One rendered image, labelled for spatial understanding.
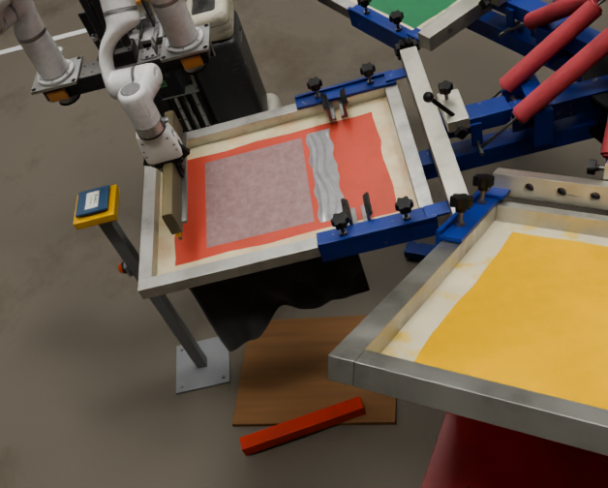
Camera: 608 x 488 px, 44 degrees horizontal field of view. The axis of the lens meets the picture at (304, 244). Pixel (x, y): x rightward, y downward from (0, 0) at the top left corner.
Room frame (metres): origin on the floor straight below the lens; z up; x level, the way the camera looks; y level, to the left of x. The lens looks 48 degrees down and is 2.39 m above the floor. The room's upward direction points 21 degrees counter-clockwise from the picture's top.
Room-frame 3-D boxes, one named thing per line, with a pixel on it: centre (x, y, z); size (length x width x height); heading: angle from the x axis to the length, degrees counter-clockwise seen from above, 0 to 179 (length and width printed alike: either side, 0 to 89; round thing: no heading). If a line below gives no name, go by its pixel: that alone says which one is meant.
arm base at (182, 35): (2.13, 0.12, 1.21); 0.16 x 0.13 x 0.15; 167
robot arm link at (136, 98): (1.62, 0.24, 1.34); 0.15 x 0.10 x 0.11; 165
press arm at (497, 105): (1.44, -0.55, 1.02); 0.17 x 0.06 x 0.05; 80
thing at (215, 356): (1.76, 0.54, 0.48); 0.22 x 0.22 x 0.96; 80
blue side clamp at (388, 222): (1.23, -0.18, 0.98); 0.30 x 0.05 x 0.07; 80
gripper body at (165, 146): (1.59, 0.26, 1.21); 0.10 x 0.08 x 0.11; 80
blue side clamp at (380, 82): (1.77, -0.28, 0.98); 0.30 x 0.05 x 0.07; 80
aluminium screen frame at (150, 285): (1.54, 0.01, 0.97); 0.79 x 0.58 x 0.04; 80
